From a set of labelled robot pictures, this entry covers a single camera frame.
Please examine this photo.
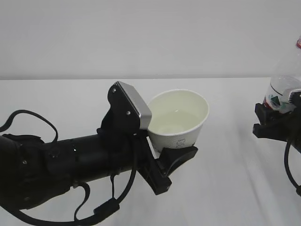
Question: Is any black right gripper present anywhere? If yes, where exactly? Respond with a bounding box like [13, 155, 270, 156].
[253, 103, 301, 142]

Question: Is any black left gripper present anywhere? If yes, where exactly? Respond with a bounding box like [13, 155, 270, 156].
[96, 127, 198, 195]

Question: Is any black right camera cable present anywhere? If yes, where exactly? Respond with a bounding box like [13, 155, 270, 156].
[284, 138, 301, 196]

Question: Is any white paper cup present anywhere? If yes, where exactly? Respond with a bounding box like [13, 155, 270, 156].
[148, 89, 210, 153]

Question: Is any clear Nongfu Spring water bottle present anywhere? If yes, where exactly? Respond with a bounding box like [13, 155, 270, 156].
[263, 38, 301, 114]

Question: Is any black camera cable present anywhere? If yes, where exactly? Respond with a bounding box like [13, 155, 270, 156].
[0, 109, 139, 226]
[284, 138, 301, 196]

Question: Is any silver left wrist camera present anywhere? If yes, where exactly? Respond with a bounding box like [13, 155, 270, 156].
[101, 81, 152, 134]

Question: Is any black left camera cable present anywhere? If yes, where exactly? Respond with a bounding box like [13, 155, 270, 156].
[0, 109, 139, 226]

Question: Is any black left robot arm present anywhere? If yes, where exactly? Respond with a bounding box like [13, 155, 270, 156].
[0, 129, 198, 226]

